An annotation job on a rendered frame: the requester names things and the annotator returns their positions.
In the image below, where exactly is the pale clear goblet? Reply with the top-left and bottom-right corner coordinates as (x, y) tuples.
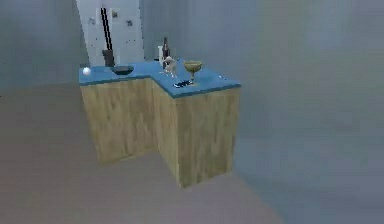
(159, 56), (179, 80)

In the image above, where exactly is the wooden counter with blue top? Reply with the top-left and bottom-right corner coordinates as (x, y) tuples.
(78, 59), (242, 190)

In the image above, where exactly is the dark wine bottle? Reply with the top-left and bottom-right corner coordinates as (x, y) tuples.
(161, 36), (171, 69)

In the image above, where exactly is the dark bowl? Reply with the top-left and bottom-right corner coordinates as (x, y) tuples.
(110, 65), (135, 76)

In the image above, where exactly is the white fridge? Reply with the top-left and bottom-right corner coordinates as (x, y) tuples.
(75, 0), (146, 67)

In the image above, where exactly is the black fridge handle bar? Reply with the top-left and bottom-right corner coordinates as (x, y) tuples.
(100, 7), (114, 52)

